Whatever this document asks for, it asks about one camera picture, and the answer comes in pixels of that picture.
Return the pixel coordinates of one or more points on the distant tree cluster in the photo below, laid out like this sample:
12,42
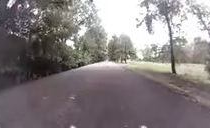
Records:
121,48

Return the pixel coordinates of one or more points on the dark asphalt road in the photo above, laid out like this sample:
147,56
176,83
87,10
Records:
103,96

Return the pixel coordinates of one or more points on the tall thin tree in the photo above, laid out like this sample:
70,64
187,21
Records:
172,50

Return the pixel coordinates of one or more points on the robot's own part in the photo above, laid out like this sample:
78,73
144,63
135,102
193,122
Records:
143,126
72,126

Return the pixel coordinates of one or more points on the distant row of trees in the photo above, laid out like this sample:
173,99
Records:
179,51

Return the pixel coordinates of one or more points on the dirt verge strip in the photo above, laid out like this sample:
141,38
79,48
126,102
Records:
179,85

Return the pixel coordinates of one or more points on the grass field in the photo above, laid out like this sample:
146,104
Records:
189,70

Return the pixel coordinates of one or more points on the dark fence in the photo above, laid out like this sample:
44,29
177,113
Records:
9,63

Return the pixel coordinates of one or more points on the leaning tree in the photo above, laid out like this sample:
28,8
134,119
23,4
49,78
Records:
209,40

